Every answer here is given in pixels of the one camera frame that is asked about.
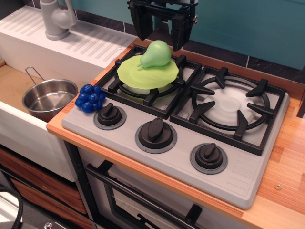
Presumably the black left burner grate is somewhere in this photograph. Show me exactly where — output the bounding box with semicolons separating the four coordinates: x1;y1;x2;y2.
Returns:
97;45;202;119

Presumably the black burner grate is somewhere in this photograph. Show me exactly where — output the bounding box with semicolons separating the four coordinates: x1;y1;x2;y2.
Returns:
170;66;285;156
97;45;202;119

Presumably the black middle stove knob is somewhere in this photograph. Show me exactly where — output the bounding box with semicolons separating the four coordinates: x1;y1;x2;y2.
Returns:
135;117;178;154

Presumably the green toy pear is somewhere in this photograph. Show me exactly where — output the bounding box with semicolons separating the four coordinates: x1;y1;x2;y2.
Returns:
137;40;172;68

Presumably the wooden drawer front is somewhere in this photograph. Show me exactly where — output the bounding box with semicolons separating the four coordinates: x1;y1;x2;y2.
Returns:
0;146;93;229

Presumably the black cable at bottom left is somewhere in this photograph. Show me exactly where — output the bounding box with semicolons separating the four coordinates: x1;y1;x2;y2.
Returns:
0;187;24;229

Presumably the light green plate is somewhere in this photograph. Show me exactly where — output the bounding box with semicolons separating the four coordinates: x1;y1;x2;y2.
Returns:
117;55;179;90

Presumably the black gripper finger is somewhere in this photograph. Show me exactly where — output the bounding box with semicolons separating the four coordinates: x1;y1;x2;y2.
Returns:
171;14;193;52
130;6;153;41

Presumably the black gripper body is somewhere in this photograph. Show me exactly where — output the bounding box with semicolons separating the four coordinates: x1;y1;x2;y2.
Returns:
127;0;199;25

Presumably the stainless steel pot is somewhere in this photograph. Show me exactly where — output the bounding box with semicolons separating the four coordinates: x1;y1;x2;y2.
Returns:
22;74;78;122

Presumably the grey toy stove top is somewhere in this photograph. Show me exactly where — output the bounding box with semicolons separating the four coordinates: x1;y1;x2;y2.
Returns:
61;44;291;210

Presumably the white toy sink unit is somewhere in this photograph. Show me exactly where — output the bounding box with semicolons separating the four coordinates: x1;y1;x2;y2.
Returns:
0;6;135;182

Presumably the black stove knob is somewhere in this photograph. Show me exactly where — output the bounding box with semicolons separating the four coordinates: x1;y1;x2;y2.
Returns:
93;103;127;130
135;117;178;154
190;143;228;175

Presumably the grey toy faucet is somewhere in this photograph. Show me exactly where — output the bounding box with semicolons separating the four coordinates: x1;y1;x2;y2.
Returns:
40;0;77;41

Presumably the black right stove knob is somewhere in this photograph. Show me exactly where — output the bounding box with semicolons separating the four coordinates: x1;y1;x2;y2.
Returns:
190;143;228;175

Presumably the black left stove knob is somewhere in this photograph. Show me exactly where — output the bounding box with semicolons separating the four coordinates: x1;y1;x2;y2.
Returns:
93;103;127;130

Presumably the blue toy blueberry cluster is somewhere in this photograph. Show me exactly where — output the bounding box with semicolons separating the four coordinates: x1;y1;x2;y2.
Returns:
75;84;106;113

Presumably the toy oven door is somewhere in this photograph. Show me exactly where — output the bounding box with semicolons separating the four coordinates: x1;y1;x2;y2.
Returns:
78;147;260;229

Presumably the black right burner grate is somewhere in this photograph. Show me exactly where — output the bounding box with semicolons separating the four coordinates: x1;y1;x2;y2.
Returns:
170;66;285;156

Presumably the black oven door handle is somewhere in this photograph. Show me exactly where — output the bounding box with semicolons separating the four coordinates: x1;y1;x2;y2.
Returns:
85;161;202;229

